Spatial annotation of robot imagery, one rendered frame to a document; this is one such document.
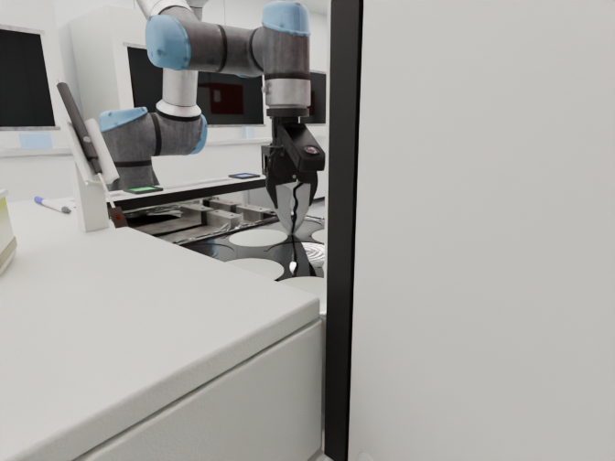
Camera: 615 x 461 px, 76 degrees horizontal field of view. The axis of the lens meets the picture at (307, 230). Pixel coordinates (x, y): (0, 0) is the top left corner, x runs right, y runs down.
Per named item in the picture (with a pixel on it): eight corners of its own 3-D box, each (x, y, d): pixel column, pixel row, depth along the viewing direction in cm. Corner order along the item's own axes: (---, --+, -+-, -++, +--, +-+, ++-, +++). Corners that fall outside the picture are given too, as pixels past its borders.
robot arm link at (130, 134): (99, 159, 106) (91, 106, 102) (150, 156, 113) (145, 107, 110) (108, 163, 96) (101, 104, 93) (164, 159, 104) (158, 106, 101)
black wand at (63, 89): (51, 82, 47) (53, 75, 46) (64, 82, 48) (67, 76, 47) (113, 230, 44) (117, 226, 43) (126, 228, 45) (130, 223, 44)
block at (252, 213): (271, 220, 87) (271, 208, 86) (260, 224, 85) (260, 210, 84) (247, 215, 92) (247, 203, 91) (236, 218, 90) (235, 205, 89)
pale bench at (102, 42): (286, 211, 486) (285, 35, 432) (149, 246, 355) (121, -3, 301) (231, 200, 554) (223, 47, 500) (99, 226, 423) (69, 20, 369)
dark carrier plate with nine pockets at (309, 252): (451, 251, 63) (452, 247, 63) (314, 337, 38) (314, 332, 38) (294, 217, 84) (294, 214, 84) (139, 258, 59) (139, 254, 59)
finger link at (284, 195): (284, 226, 74) (283, 177, 72) (294, 234, 69) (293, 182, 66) (267, 228, 73) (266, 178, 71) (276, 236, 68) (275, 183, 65)
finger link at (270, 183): (291, 206, 69) (290, 155, 67) (295, 208, 68) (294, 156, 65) (265, 208, 68) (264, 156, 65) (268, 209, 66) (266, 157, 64)
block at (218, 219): (243, 228, 81) (242, 214, 80) (231, 231, 79) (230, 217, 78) (220, 221, 86) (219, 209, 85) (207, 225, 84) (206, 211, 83)
